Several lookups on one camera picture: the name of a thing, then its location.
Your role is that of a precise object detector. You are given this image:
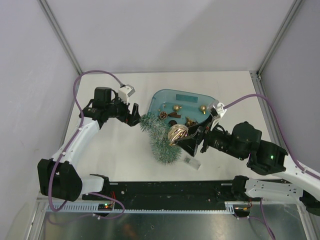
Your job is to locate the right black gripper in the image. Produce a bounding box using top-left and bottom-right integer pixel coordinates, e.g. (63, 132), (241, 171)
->
(174, 113), (247, 160)

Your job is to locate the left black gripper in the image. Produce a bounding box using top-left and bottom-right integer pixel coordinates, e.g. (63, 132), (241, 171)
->
(105, 93), (142, 127)

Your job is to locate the gold striped bauble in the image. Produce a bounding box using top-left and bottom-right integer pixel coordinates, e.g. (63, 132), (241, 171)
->
(167, 124), (189, 146)

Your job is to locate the teal plastic container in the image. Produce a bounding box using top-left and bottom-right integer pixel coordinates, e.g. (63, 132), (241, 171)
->
(147, 89), (216, 128)

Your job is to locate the small frosted christmas tree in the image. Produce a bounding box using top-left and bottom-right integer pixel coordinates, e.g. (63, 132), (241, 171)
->
(139, 112), (182, 165)

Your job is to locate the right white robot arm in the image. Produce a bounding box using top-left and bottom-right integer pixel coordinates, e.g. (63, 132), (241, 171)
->
(168, 120), (320, 216)

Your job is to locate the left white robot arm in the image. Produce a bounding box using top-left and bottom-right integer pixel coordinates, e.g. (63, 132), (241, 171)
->
(37, 85), (140, 202)

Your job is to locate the small gold ball ornament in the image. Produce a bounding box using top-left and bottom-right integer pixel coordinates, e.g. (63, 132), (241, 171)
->
(199, 105), (207, 114)
(172, 105), (182, 112)

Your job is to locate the dark brown ornament piece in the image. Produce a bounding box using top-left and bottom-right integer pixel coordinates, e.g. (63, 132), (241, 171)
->
(167, 111), (181, 127)

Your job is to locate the small pine cone ornament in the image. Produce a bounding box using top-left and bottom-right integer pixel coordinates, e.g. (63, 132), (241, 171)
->
(158, 111), (168, 120)

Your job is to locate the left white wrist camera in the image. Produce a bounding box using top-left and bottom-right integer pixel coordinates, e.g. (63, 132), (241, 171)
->
(118, 85), (136, 104)

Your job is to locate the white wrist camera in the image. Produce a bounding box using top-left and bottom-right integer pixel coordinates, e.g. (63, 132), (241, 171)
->
(207, 99), (227, 130)
(118, 85), (136, 104)

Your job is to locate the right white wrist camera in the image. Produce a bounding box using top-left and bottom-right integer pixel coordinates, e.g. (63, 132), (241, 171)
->
(207, 99), (227, 130)

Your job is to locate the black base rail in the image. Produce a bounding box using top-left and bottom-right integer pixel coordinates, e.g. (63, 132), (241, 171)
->
(82, 178), (261, 211)

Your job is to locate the right aluminium corner post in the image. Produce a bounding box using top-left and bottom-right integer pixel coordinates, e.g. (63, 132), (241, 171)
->
(256, 0), (305, 74)

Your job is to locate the aluminium corner post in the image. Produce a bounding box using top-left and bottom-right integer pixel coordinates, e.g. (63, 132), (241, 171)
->
(256, 0), (305, 74)
(37, 0), (83, 75)

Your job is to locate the grey slotted cable duct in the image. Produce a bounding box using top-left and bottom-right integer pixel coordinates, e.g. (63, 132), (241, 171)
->
(60, 202), (252, 214)

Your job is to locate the left aluminium corner post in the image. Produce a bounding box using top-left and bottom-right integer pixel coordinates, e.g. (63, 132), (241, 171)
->
(37, 0), (83, 75)

